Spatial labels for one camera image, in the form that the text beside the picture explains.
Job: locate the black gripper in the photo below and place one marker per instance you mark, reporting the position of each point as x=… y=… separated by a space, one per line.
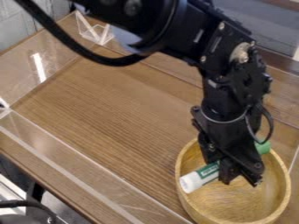
x=228 y=142

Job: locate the green and white marker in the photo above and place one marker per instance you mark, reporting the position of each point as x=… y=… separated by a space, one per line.
x=191 y=176

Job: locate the brown wooden bowl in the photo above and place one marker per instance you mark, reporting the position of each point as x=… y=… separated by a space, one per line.
x=239 y=203

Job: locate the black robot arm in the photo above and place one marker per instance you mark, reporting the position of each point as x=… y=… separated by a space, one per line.
x=194 y=32

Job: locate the clear acrylic front wall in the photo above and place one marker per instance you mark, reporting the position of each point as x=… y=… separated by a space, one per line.
x=81 y=182

